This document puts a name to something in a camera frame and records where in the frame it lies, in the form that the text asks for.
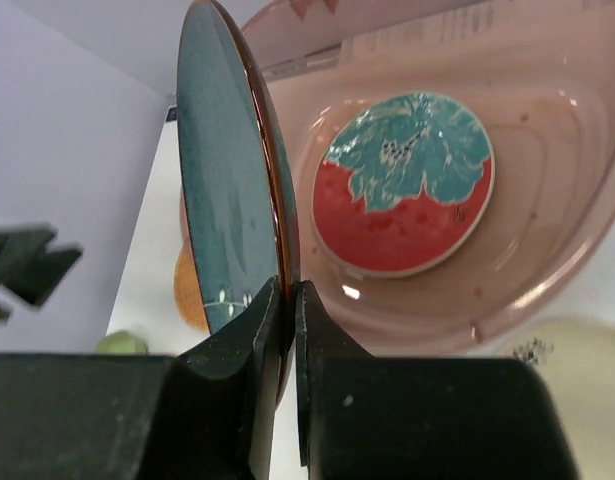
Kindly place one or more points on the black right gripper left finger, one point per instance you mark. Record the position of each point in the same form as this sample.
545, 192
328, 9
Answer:
206, 414

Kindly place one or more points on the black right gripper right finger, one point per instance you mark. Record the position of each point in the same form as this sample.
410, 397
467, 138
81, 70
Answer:
367, 417

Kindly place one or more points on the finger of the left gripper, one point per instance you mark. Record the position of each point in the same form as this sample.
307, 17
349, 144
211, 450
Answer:
30, 268

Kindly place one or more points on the light green plate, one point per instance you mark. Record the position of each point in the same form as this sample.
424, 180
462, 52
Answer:
121, 343

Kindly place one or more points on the woven bamboo round plate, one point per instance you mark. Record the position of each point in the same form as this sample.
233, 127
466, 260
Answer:
187, 293

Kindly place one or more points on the dark teal round plate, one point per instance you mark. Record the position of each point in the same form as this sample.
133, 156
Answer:
236, 180

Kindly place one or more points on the cream plate with black flowers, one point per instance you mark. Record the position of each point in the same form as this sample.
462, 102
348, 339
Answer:
576, 359

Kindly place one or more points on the red plate with teal flower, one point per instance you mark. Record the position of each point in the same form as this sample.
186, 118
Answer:
402, 185

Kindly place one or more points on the pink translucent plastic bin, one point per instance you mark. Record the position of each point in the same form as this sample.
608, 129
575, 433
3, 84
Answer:
540, 76

